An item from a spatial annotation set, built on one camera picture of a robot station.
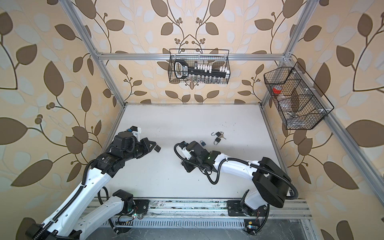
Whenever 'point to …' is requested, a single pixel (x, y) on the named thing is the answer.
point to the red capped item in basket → (277, 89)
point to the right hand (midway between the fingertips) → (183, 164)
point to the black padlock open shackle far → (218, 134)
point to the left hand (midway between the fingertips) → (157, 142)
